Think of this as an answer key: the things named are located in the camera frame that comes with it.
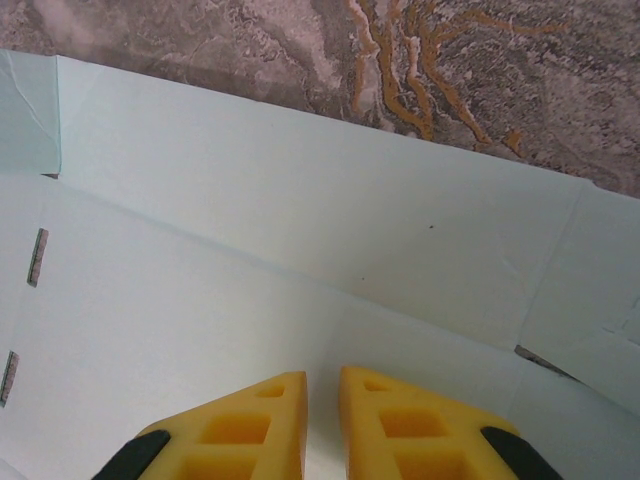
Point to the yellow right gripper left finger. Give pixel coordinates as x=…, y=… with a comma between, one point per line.
x=280, y=405

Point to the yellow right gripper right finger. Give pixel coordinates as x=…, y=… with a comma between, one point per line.
x=360, y=410

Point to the light teal paper box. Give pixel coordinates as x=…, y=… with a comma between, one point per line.
x=250, y=200

